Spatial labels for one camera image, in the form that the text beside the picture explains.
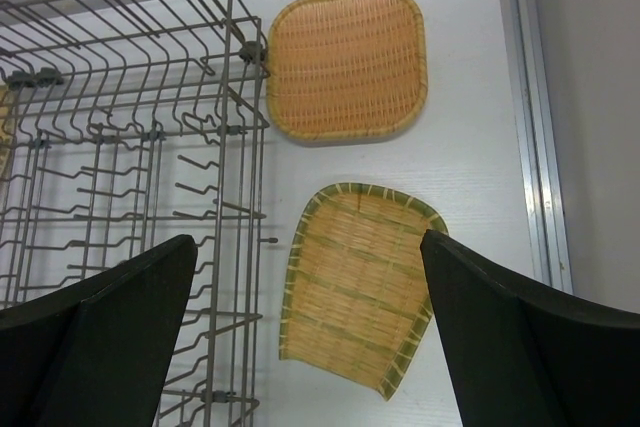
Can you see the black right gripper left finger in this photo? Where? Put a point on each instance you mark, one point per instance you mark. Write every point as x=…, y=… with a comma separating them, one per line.
x=97, y=353

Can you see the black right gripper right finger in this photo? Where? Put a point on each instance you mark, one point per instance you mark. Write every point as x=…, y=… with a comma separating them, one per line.
x=521, y=353

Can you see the yellow rectangular bamboo mat plate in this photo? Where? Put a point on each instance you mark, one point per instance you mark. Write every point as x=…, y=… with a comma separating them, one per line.
x=7, y=129

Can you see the green-rimmed bamboo woven plate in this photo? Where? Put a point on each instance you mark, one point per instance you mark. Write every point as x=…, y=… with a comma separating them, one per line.
x=356, y=302

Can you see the orange square woven plate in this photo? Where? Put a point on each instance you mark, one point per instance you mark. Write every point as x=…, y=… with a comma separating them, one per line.
x=346, y=70

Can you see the aluminium rail right side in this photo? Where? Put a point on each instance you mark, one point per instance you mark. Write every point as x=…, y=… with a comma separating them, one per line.
x=531, y=100

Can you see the grey wire dish rack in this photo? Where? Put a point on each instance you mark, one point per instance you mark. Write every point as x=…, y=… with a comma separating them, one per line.
x=136, y=121

